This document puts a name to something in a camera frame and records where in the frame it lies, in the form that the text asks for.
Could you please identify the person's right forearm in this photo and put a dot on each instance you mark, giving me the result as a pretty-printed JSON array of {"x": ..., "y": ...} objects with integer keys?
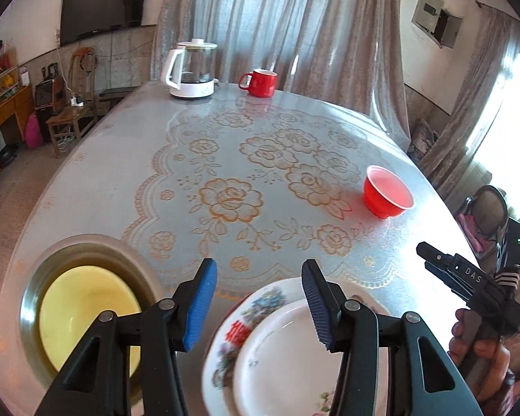
[{"x": 518, "y": 398}]

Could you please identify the person's right hand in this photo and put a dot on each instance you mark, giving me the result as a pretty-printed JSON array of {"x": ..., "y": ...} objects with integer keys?
[{"x": 500, "y": 368}]

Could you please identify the grey patterned curtain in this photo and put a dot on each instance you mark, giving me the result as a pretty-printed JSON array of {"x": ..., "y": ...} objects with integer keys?
[
  {"x": 286, "y": 21},
  {"x": 481, "y": 95}
]

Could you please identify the black round floor object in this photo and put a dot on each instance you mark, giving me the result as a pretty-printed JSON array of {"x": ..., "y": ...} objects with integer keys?
[{"x": 6, "y": 156}]

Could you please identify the dark low bench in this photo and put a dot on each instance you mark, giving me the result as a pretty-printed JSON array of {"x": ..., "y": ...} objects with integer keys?
[{"x": 117, "y": 92}]

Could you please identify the wooden shelf with ornaments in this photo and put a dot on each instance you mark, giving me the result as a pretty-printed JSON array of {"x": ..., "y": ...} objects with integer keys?
[{"x": 0, "y": 73}]

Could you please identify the yellow bowl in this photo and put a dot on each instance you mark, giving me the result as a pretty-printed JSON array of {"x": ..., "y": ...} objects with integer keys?
[{"x": 78, "y": 307}]

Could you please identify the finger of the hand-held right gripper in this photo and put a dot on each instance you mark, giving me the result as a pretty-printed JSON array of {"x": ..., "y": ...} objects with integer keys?
[{"x": 437, "y": 262}]

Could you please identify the wooden chair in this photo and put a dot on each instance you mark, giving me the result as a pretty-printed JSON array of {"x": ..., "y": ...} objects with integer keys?
[{"x": 69, "y": 118}]

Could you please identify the red bowl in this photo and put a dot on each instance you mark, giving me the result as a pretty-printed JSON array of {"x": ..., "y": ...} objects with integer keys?
[{"x": 388, "y": 190}]

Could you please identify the black wall television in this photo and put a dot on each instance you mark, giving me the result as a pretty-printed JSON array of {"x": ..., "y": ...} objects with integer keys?
[{"x": 104, "y": 4}]

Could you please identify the small white floral plate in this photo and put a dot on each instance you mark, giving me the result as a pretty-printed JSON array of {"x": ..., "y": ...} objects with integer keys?
[{"x": 281, "y": 364}]

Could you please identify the floral rimmed white plate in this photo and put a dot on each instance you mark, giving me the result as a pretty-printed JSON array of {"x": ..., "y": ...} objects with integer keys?
[{"x": 225, "y": 355}]

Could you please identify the stainless steel bowl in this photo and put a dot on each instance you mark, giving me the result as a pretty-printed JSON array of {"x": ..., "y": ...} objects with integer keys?
[{"x": 30, "y": 312}]

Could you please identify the red mug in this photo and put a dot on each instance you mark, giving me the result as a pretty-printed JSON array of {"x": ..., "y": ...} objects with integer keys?
[{"x": 262, "y": 84}]

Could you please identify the pink bag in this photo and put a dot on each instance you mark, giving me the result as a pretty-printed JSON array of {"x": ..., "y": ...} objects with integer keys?
[{"x": 33, "y": 132}]

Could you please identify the small white box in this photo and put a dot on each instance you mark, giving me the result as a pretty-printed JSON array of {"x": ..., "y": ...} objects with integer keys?
[{"x": 24, "y": 76}]

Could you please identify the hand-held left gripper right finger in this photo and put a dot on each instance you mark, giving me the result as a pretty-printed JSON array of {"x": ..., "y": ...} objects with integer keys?
[{"x": 314, "y": 303}]

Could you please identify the wall electrical panel box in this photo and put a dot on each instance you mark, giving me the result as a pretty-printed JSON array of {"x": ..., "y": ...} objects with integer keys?
[{"x": 433, "y": 15}]

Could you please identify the grey striped sack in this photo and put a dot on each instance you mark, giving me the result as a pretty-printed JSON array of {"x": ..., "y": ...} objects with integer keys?
[{"x": 422, "y": 136}]

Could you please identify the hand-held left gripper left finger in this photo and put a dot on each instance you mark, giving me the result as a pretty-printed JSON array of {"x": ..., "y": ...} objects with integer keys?
[{"x": 199, "y": 307}]

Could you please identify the white glass electric kettle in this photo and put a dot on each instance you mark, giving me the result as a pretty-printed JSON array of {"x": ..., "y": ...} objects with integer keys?
[{"x": 190, "y": 86}]

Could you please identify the wooden cabinet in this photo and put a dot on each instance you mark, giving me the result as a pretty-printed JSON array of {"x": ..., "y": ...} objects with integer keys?
[{"x": 8, "y": 112}]

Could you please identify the dark chair with pink cushion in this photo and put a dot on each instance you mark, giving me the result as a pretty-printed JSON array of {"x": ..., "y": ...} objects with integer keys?
[{"x": 487, "y": 208}]

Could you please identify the black speaker box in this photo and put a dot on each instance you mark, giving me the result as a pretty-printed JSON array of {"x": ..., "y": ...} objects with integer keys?
[{"x": 47, "y": 95}]

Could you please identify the white power strip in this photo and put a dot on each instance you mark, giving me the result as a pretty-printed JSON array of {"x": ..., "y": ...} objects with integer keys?
[{"x": 76, "y": 102}]

